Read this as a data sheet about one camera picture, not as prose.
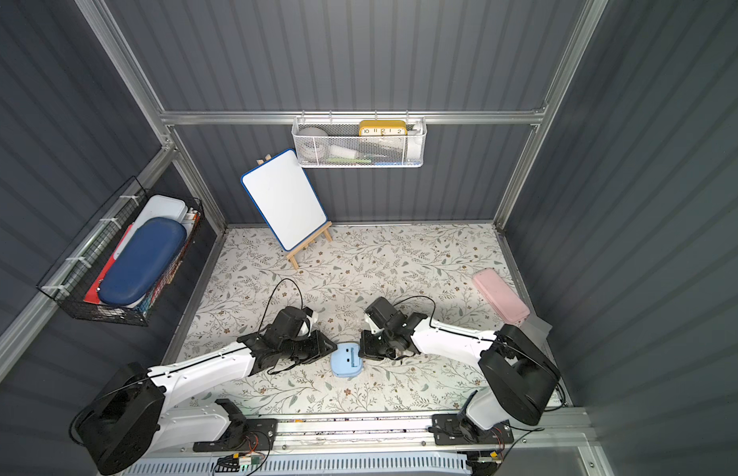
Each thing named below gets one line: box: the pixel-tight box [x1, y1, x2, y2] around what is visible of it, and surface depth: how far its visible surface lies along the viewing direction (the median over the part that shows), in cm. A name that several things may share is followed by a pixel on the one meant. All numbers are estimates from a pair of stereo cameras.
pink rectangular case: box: [472, 267, 531, 325], surface depth 99 cm
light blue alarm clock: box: [330, 342, 365, 378], surface depth 84 cm
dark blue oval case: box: [99, 217, 188, 306], surface depth 69 cm
